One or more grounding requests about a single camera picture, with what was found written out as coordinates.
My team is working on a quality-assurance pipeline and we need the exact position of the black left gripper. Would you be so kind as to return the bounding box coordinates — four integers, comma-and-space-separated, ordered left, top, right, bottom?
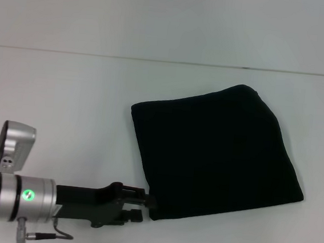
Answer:
52, 176, 160, 234

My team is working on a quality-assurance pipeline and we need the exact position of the black shirt with FREE print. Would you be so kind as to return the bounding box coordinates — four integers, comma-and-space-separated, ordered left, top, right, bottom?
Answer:
119, 73, 316, 236

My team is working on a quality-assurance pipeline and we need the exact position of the thin dark arm cable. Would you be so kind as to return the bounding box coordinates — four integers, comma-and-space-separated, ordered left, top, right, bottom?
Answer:
26, 214, 76, 242

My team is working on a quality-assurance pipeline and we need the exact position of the silver vented wrist camera box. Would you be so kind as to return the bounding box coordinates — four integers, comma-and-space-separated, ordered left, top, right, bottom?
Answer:
0, 119, 38, 177

